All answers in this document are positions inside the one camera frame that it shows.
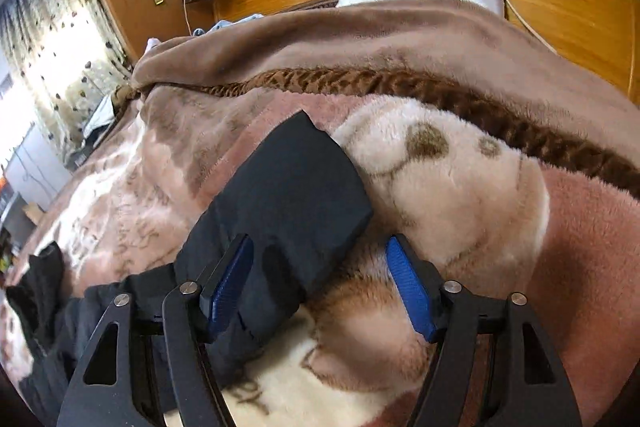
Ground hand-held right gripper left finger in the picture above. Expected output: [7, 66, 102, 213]
[56, 233, 256, 427]

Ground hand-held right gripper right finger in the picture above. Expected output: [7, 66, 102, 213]
[385, 233, 583, 427]

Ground black pants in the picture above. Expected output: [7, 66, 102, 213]
[5, 110, 375, 427]

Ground pile of clothes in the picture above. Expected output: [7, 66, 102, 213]
[80, 92, 127, 144]

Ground printed bear plush blanket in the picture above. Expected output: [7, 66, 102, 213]
[0, 82, 640, 427]

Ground plain brown plush blanket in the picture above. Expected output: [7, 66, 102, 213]
[131, 0, 640, 200]

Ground light blue cloth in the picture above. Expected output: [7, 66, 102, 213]
[192, 14, 266, 38]

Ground floral patterned curtain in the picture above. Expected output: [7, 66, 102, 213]
[0, 0, 136, 148]

